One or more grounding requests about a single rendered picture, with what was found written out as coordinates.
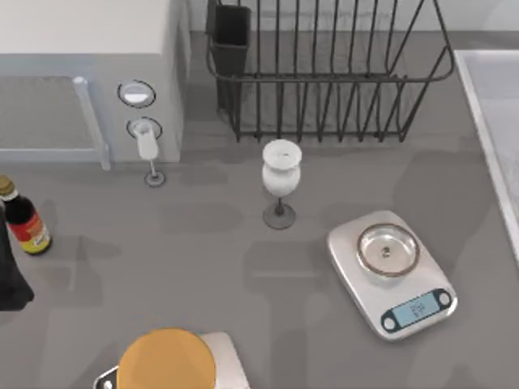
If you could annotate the pale microwave oven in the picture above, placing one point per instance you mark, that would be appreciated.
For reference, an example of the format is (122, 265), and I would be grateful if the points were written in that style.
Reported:
(101, 48)

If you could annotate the microwave knob with white pointer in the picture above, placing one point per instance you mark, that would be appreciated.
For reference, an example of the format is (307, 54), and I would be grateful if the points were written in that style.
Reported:
(144, 129)

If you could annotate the small white wine glass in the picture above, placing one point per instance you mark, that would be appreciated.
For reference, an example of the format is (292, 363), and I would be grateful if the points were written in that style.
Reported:
(148, 148)

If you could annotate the dark sauce bottle red label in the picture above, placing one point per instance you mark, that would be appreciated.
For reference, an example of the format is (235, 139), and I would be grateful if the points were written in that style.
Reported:
(28, 227)

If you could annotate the round microwave knob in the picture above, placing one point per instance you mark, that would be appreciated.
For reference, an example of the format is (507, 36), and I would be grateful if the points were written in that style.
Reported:
(136, 94)

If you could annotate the silver kitchen scale with display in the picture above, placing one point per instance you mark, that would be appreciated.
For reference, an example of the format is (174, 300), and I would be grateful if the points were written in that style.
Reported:
(389, 291)

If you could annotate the large white wine glass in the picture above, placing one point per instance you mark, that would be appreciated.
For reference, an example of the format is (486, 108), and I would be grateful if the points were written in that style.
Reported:
(281, 170)

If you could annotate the orange round lid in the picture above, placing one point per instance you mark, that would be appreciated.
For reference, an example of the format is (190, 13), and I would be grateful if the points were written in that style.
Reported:
(166, 360)

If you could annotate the black cutlery holder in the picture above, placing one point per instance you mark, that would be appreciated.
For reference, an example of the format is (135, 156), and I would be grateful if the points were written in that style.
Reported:
(229, 48)

